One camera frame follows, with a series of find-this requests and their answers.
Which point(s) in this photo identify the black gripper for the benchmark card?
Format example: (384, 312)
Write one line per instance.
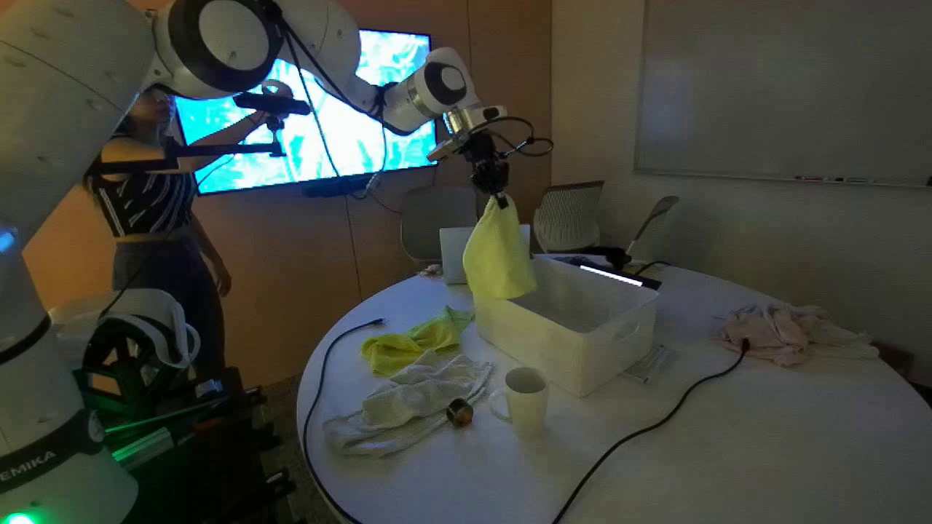
(471, 134)

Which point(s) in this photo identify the light green towel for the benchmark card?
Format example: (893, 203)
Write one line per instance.
(522, 280)

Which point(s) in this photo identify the white plastic basket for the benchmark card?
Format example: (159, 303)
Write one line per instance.
(580, 328)

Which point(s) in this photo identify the small brown round object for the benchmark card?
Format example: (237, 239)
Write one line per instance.
(458, 415)

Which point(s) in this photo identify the white grey towel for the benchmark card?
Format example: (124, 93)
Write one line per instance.
(410, 406)

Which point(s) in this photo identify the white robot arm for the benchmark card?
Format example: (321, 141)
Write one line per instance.
(71, 70)

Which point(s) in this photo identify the white ceramic mug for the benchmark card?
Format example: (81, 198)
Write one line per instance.
(522, 401)

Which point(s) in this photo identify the silver laptop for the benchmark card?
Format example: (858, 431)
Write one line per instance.
(452, 252)

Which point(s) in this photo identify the tablet with lit screen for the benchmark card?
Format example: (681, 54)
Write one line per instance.
(617, 275)

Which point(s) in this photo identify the yellow towel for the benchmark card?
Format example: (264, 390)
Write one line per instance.
(397, 350)

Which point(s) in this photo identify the whiteboard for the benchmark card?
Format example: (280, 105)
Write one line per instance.
(803, 92)

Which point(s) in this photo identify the pink cloth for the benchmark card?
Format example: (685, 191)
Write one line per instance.
(774, 334)

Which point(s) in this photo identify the person in striped shirt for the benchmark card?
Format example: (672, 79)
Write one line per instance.
(159, 233)

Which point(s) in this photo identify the white headset on stand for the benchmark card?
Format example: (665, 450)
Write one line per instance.
(142, 347)

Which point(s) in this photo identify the wall monitor screen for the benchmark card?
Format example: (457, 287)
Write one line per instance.
(333, 141)

